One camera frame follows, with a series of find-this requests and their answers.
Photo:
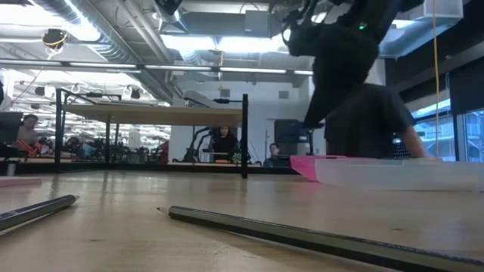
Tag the pink lidded clear pencil box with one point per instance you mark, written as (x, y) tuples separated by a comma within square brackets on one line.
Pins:
[(397, 174)]

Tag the orange red equipment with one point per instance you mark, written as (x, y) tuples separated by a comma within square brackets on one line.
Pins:
[(32, 149)]

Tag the long ceiling light bar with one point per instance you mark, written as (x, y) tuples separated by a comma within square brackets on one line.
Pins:
[(177, 67)]

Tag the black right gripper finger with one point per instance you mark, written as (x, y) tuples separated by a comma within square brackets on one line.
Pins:
[(323, 107)]

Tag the black metal table frame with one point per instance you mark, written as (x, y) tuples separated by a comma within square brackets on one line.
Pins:
[(113, 167)]

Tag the wooden shelf with black legs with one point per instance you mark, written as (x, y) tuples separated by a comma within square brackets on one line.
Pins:
[(151, 115)]

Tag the dark grey pencil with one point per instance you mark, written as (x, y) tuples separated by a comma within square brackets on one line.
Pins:
[(302, 234), (38, 211)]

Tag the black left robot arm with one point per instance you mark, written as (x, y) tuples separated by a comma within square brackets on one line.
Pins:
[(170, 5)]

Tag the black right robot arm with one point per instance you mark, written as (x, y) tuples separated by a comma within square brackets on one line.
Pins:
[(378, 11)]

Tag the black monitor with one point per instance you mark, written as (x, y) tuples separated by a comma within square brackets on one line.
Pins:
[(10, 126)]

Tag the small silver cylinder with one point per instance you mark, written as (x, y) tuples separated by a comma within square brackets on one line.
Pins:
[(10, 169)]

